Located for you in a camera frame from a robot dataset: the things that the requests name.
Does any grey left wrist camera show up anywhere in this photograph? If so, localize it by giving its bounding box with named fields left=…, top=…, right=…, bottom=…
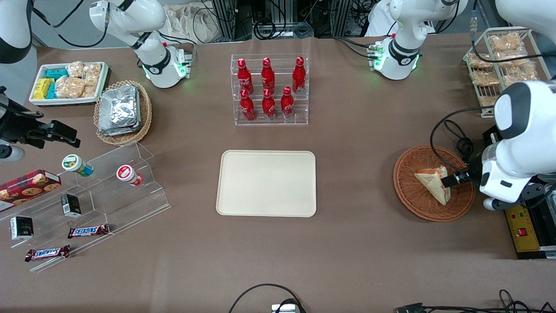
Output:
left=483, top=197, right=507, bottom=212

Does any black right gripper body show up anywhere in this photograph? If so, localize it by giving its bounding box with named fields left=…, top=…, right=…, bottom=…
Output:
left=0, top=87, right=55, bottom=147

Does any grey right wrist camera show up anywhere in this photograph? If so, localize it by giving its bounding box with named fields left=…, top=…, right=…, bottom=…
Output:
left=0, top=145, right=26, bottom=163

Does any triangle sandwich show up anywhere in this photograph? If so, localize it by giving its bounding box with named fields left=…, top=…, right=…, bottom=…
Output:
left=414, top=166, right=453, bottom=206

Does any snickers chocolate bar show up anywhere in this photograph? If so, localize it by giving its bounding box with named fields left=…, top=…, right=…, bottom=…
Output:
left=25, top=245, right=71, bottom=263
left=67, top=224, right=110, bottom=240

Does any black hanging cable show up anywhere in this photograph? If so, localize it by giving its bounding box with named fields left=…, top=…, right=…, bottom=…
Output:
left=470, top=0, right=534, bottom=64

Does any green lid yogurt cup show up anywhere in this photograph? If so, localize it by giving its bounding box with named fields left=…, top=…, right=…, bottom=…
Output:
left=61, top=154, right=95, bottom=177

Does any clear acrylic stepped display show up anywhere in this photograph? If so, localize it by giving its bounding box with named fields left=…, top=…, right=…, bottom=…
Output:
left=0, top=141, right=172, bottom=273

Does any red tartan cookie box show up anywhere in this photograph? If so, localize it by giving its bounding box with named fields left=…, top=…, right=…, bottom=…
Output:
left=0, top=169, right=62, bottom=213

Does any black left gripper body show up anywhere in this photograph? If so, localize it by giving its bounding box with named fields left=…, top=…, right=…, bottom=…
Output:
left=457, top=158, right=484, bottom=188

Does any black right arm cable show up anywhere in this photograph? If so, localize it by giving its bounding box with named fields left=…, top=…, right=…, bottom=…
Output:
left=31, top=0, right=108, bottom=49

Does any small black carton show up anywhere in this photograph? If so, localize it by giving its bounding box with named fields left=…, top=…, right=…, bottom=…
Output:
left=10, top=216, right=35, bottom=241
left=60, top=193, right=83, bottom=218

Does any aluminium frame with cables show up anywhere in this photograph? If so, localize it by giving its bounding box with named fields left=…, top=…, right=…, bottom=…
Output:
left=212, top=0, right=375, bottom=40

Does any black cable bundle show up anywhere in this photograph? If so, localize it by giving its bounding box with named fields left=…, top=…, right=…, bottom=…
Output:
left=394, top=289, right=556, bottom=313

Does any clear acrylic bottle rack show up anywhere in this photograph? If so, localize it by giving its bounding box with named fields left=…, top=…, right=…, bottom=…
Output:
left=231, top=53, right=309, bottom=127

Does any white wire rack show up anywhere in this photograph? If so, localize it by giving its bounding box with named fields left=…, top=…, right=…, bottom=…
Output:
left=463, top=27, right=555, bottom=119

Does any red cola bottle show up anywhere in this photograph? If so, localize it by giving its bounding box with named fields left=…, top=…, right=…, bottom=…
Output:
left=261, top=57, right=276, bottom=92
left=292, top=57, right=307, bottom=94
left=281, top=86, right=295, bottom=120
left=237, top=58, right=255, bottom=94
left=262, top=88, right=277, bottom=121
left=240, top=89, right=257, bottom=122

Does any yellow black control box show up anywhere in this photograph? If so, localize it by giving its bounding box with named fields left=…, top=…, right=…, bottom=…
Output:
left=504, top=203, right=556, bottom=260

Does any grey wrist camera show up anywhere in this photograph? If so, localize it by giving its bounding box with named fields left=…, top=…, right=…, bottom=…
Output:
left=0, top=145, right=26, bottom=163
left=483, top=197, right=507, bottom=212

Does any white plastic bin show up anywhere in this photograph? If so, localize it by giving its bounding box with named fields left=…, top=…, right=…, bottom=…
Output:
left=29, top=62, right=110, bottom=107

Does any red lid yogurt cup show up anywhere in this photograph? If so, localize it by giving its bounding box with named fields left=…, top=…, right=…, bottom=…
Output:
left=116, top=164, right=144, bottom=187

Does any cream plastic tray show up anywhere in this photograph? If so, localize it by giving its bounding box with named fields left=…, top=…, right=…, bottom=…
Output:
left=216, top=150, right=317, bottom=218

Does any yellow snack packet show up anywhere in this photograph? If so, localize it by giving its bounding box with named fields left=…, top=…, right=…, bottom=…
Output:
left=33, top=78, right=55, bottom=100

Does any light wicker basket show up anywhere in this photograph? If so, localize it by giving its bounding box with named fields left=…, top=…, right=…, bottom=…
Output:
left=93, top=80, right=153, bottom=147

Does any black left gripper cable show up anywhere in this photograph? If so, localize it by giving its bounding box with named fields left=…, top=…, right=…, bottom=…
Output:
left=430, top=106, right=496, bottom=175

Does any black looped cable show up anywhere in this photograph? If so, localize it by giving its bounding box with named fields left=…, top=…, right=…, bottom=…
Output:
left=443, top=120, right=475, bottom=162

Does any brown wicker basket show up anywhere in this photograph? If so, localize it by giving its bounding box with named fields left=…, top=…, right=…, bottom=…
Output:
left=393, top=145, right=477, bottom=223

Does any white cloth bag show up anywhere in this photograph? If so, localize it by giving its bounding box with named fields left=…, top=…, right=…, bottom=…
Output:
left=164, top=3, right=223, bottom=44

